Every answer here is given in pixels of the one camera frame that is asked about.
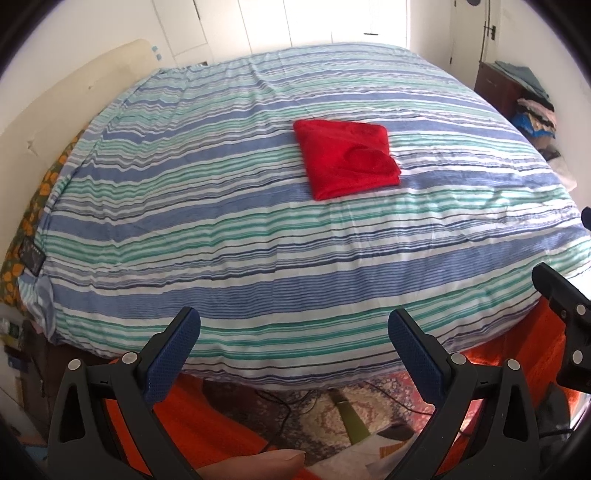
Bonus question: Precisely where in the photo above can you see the white wardrobe doors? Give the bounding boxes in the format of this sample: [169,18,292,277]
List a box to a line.
[154,0,413,63]

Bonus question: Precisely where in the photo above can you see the green folded cloth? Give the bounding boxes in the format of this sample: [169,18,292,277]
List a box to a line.
[491,60,551,100]

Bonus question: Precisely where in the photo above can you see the green stick object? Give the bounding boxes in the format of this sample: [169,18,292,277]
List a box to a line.
[333,399,371,448]

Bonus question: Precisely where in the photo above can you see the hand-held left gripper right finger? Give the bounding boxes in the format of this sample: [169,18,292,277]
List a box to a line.
[387,308,542,480]

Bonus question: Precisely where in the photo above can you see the dark wooden dresser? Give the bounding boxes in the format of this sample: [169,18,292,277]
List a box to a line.
[475,61,532,121]

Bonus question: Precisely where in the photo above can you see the pile of mixed clothes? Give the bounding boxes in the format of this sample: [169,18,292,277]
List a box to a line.
[512,96,578,191]

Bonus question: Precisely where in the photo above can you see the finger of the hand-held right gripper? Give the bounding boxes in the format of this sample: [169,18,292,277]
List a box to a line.
[531,262,591,396]

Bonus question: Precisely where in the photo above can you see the black mattress label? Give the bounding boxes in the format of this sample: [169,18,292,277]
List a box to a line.
[23,239,46,278]

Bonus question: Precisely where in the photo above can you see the orange blanket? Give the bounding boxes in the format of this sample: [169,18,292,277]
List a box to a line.
[104,299,575,480]

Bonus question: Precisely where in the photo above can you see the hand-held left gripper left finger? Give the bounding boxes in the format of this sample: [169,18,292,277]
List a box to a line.
[46,307,202,480]

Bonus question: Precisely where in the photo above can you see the patterned rug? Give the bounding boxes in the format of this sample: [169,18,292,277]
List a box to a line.
[203,374,446,464]

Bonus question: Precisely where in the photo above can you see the beige headboard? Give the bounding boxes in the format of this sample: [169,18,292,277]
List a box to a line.
[0,39,160,252]

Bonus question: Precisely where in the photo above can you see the red sweater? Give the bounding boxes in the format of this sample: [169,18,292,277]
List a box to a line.
[293,119,402,201]

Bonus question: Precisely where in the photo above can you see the black cable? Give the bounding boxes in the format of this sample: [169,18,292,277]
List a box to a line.
[256,389,326,459]

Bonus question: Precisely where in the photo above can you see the striped duvet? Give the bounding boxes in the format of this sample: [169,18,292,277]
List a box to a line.
[21,42,591,393]

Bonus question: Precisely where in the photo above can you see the floral bed sheet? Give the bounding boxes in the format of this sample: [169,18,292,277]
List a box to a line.
[0,129,88,306]

